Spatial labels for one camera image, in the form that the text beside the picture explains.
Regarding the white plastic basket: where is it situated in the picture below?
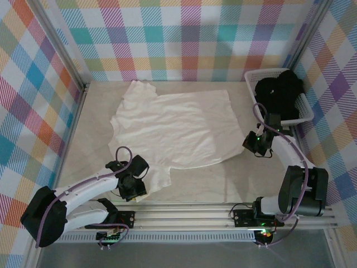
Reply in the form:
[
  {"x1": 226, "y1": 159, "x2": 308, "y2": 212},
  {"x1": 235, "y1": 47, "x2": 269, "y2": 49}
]
[{"x1": 244, "y1": 68, "x2": 315, "y2": 127}]

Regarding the white t-shirt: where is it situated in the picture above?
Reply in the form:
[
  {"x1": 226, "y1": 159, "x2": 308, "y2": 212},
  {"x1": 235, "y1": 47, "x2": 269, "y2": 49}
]
[{"x1": 108, "y1": 80, "x2": 243, "y2": 200}]

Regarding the small controller circuit board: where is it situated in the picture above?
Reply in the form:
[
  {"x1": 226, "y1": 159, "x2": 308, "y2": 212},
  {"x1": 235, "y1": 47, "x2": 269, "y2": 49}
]
[
  {"x1": 96, "y1": 230, "x2": 124, "y2": 243},
  {"x1": 254, "y1": 228, "x2": 273, "y2": 241}
]

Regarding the black garment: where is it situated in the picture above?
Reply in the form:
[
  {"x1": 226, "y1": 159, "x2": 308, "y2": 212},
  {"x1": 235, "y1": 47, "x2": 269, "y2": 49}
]
[{"x1": 254, "y1": 69, "x2": 305, "y2": 121}]

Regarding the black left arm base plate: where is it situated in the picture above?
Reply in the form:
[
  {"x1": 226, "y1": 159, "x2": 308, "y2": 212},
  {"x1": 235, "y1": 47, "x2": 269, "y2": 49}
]
[{"x1": 85, "y1": 210, "x2": 136, "y2": 230}]

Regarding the aluminium side rail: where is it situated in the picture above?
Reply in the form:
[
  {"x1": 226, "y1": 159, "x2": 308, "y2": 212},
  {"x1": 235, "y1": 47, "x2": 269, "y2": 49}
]
[
  {"x1": 278, "y1": 80, "x2": 323, "y2": 207},
  {"x1": 49, "y1": 83, "x2": 90, "y2": 210}
]

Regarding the aluminium mounting rail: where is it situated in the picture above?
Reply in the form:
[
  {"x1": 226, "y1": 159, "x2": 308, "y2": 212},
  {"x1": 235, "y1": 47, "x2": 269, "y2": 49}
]
[{"x1": 30, "y1": 199, "x2": 337, "y2": 232}]

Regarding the slotted grey cable duct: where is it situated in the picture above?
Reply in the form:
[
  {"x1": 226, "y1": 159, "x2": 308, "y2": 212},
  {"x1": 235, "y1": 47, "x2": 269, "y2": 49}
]
[{"x1": 44, "y1": 233, "x2": 256, "y2": 243}]

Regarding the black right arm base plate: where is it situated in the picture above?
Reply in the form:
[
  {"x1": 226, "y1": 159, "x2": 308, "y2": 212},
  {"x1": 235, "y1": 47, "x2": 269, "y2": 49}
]
[{"x1": 233, "y1": 208, "x2": 285, "y2": 227}]

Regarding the aluminium frame post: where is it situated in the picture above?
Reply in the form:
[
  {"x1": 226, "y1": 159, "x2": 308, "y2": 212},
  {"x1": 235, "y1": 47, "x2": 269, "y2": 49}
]
[
  {"x1": 277, "y1": 0, "x2": 335, "y2": 86},
  {"x1": 26, "y1": 0, "x2": 91, "y2": 94}
]

